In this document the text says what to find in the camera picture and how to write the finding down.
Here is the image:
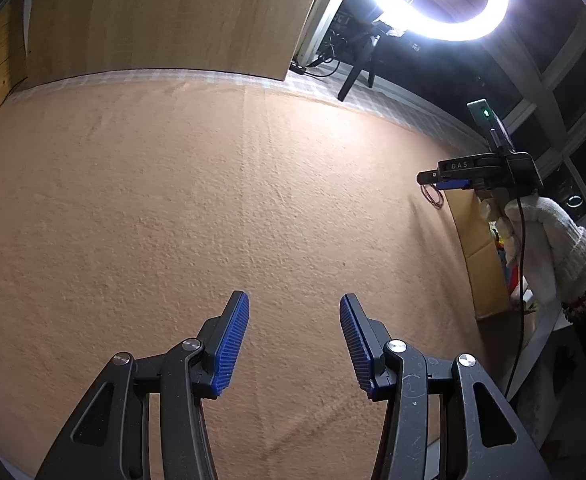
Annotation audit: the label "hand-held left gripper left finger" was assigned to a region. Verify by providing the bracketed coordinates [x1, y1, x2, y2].
[36, 290, 250, 480]

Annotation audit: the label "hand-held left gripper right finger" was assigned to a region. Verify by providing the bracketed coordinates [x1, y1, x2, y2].
[339, 294, 551, 480]

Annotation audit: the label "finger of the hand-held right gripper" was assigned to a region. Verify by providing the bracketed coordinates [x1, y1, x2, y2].
[417, 170, 472, 192]

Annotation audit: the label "brown cardboard box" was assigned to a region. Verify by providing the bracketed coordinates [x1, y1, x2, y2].
[445, 190, 538, 322]

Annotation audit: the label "person's right hand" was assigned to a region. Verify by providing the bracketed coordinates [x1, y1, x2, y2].
[478, 195, 586, 306]

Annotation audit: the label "red rubber bands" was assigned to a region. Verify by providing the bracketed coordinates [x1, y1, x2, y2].
[419, 182, 446, 209]

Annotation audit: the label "black tripod stand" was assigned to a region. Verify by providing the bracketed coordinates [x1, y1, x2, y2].
[337, 20, 391, 102]

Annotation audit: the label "light wooden board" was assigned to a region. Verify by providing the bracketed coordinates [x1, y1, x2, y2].
[23, 0, 341, 88]

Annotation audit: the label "black cable with controller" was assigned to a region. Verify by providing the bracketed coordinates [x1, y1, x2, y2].
[289, 57, 344, 78]

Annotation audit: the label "white ring light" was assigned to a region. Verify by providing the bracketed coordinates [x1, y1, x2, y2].
[360, 0, 510, 43]

